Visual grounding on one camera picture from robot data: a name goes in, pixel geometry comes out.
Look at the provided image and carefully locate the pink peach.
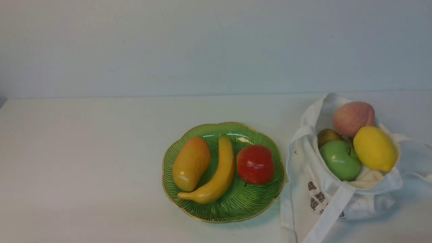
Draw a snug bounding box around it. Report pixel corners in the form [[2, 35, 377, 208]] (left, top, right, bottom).
[[333, 101, 375, 137]]

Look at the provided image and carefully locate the white cloth bag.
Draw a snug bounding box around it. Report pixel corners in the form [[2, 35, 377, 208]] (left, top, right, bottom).
[[280, 93, 431, 243]]

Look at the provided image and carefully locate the yellow orange mango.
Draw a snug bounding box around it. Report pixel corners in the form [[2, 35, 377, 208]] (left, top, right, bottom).
[[172, 137, 211, 192]]

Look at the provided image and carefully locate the red apple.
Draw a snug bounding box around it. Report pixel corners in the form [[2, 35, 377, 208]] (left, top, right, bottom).
[[236, 144, 274, 186]]

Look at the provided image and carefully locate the yellow banana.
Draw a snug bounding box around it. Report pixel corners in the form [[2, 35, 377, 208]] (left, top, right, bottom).
[[178, 134, 236, 205]]

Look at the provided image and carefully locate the green scalloped plate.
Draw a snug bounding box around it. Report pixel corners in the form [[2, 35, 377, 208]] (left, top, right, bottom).
[[162, 122, 288, 223]]

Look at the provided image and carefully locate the brown green pear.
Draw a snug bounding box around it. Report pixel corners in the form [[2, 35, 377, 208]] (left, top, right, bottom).
[[317, 129, 344, 149]]

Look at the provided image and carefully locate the green apple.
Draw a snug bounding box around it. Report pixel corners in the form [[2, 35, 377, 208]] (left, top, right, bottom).
[[319, 140, 362, 182]]

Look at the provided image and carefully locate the yellow lemon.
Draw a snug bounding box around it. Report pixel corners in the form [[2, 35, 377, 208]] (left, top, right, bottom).
[[353, 126, 398, 172]]

